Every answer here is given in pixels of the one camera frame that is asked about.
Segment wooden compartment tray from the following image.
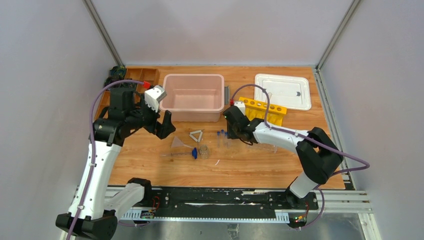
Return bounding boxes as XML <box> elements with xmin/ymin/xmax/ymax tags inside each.
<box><xmin>95</xmin><ymin>68</ymin><xmax>160</xmax><ymax>119</ymax></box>

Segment clear plastic funnel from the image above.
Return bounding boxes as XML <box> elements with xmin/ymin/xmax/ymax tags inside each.
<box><xmin>170</xmin><ymin>136</ymin><xmax>193</xmax><ymax>149</ymax></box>

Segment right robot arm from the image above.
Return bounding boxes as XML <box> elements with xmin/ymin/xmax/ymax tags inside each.
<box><xmin>223</xmin><ymin>105</ymin><xmax>343</xmax><ymax>209</ymax></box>

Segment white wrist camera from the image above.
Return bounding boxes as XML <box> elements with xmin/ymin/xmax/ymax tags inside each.
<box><xmin>144</xmin><ymin>85</ymin><xmax>167</xmax><ymax>113</ymax></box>
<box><xmin>234</xmin><ymin>101</ymin><xmax>246</xmax><ymax>115</ymax></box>

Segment small glass jar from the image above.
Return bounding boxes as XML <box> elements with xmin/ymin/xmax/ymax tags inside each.
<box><xmin>198</xmin><ymin>145</ymin><xmax>210</xmax><ymax>159</ymax></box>

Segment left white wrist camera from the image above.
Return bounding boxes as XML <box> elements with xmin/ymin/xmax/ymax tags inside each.
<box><xmin>144</xmin><ymin>85</ymin><xmax>167</xmax><ymax>113</ymax></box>

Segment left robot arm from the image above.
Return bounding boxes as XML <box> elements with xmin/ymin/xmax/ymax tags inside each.
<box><xmin>55</xmin><ymin>85</ymin><xmax>176</xmax><ymax>240</ymax></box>

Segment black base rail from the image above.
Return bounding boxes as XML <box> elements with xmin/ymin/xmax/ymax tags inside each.
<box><xmin>130</xmin><ymin>187</ymin><xmax>319</xmax><ymax>220</ymax></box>

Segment yellow test tube rack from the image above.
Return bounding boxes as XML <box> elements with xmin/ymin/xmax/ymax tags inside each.
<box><xmin>238</xmin><ymin>97</ymin><xmax>287</xmax><ymax>127</ymax></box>

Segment clay pipe triangle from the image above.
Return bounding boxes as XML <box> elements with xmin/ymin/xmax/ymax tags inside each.
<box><xmin>189</xmin><ymin>129</ymin><xmax>204</xmax><ymax>143</ymax></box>

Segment white plastic lid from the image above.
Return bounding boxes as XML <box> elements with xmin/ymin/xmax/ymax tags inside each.
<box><xmin>254</xmin><ymin>73</ymin><xmax>312</xmax><ymax>111</ymax></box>

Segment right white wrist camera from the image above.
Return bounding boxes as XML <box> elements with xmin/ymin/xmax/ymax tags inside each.
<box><xmin>234</xmin><ymin>101</ymin><xmax>246</xmax><ymax>115</ymax></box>

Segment pink plastic bin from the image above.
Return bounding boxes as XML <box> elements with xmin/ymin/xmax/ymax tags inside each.
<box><xmin>159</xmin><ymin>73</ymin><xmax>225</xmax><ymax>122</ymax></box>

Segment clear well plate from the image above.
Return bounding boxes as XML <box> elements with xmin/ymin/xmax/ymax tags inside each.
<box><xmin>246</xmin><ymin>143</ymin><xmax>278</xmax><ymax>154</ymax></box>

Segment clear glass test tube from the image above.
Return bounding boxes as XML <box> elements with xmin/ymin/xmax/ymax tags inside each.
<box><xmin>267</xmin><ymin>92</ymin><xmax>272</xmax><ymax>103</ymax></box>

